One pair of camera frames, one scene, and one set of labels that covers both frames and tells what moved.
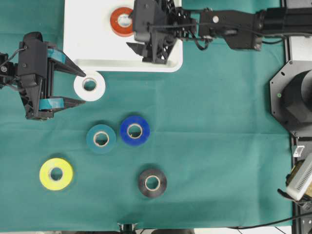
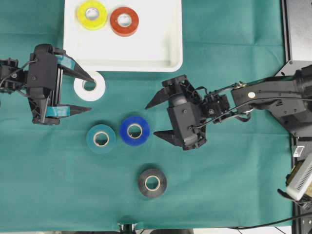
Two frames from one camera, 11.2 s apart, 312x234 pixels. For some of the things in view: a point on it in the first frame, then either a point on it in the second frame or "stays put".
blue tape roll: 135,130 stays put
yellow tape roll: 67,176 to 92,25
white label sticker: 299,150 stays put
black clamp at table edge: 126,227 stays put
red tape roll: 117,29 stays put
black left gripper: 32,66 to 42,80
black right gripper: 156,24 to 185,111
